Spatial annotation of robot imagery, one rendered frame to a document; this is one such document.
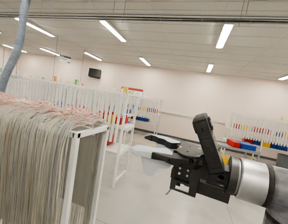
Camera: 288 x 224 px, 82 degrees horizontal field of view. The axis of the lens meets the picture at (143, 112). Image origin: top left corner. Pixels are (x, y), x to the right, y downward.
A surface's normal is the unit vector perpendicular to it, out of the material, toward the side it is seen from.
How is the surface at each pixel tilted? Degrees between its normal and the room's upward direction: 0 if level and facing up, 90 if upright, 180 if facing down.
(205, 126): 100
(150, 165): 97
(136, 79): 90
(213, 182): 98
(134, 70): 90
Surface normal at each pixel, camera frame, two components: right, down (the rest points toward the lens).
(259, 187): -0.36, -0.11
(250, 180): -0.30, -0.33
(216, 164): -0.40, 0.18
